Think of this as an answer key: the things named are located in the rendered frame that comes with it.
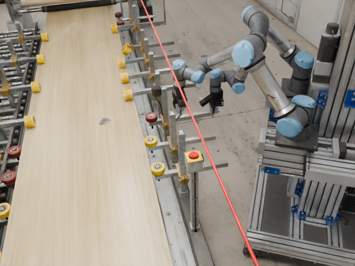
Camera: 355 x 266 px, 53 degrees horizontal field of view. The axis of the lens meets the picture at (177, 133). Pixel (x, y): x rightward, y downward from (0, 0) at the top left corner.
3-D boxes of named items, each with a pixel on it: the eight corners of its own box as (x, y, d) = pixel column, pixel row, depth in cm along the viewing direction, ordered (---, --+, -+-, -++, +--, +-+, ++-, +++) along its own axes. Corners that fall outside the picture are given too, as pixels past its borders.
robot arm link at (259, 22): (279, 21, 198) (245, 96, 225) (271, 14, 206) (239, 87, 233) (261, 17, 194) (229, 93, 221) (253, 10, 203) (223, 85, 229)
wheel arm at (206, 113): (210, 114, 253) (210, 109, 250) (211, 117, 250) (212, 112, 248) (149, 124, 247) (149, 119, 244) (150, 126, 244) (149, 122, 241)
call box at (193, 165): (199, 161, 169) (199, 149, 164) (203, 172, 163) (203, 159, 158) (184, 164, 168) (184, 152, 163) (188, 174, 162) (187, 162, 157)
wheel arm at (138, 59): (179, 55, 303) (179, 51, 301) (180, 57, 301) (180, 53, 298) (120, 63, 296) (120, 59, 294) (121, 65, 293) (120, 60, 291)
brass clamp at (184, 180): (184, 168, 214) (184, 161, 210) (189, 183, 203) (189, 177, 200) (174, 169, 213) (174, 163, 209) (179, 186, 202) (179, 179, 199)
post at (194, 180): (197, 223, 195) (197, 162, 167) (199, 230, 191) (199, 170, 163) (189, 225, 194) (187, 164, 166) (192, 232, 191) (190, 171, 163)
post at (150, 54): (157, 105, 294) (152, 50, 264) (158, 107, 291) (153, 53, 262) (153, 105, 294) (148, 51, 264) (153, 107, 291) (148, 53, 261)
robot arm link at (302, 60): (297, 80, 224) (300, 60, 216) (287, 70, 234) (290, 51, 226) (315, 77, 226) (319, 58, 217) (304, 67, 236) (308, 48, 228)
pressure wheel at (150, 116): (157, 123, 251) (156, 110, 244) (159, 130, 245) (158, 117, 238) (146, 125, 250) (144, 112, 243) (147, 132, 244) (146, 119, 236)
